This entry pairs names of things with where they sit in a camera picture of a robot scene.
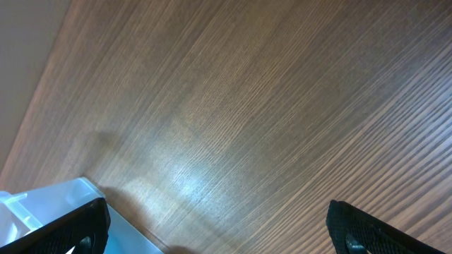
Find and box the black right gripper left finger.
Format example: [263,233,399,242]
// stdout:
[1,198,111,254]

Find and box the clear plastic storage box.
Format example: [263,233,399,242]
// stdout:
[1,177,162,254]

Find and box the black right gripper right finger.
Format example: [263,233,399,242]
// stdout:
[326,200,440,254]

